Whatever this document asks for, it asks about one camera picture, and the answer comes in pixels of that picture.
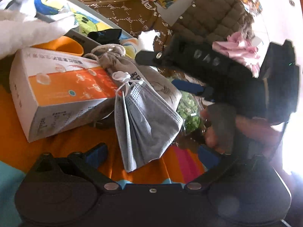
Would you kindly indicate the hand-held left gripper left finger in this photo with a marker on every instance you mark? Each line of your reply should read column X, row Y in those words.
column 98, row 157

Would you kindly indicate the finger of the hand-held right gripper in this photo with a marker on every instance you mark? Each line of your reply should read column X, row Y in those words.
column 201, row 54
column 189, row 86

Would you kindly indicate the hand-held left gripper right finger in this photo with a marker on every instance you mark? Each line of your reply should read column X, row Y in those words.
column 208, row 157

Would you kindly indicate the grey face mask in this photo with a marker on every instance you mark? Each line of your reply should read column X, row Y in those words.
column 146, row 127

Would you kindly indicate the white and orange mask box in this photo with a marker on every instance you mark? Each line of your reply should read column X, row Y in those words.
column 59, row 87

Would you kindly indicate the orange cup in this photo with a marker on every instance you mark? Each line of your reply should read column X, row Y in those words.
column 64, row 45

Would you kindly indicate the grey tray with frog picture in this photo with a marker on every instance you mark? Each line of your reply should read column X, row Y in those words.
column 80, row 19

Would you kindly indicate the person's right hand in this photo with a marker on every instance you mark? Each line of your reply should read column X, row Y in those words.
column 211, row 137

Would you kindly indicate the clear bag of green pieces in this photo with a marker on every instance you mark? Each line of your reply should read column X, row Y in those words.
column 189, row 108

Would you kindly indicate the pink cloth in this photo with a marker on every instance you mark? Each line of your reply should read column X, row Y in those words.
column 236, row 47

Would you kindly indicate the brown quilted jacket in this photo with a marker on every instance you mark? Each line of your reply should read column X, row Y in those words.
column 213, row 16

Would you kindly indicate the black sock with blue print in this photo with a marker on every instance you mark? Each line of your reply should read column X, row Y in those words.
column 104, row 36

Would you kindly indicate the brown printed blanket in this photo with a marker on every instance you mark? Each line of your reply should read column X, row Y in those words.
column 113, row 4

